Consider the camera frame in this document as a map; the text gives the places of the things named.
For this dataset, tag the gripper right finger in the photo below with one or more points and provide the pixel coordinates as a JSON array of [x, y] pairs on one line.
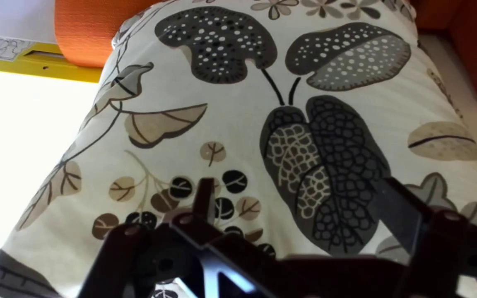
[[437, 244]]

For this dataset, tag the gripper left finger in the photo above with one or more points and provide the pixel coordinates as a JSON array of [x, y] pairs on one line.
[[172, 252]]

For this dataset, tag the white leaf print pillow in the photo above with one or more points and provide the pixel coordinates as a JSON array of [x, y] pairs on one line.
[[263, 136]]

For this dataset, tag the orange sofa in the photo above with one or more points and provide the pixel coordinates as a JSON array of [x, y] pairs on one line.
[[93, 29]]

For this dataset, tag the yellow frame with sticker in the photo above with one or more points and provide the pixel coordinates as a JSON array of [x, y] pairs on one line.
[[19, 58]]

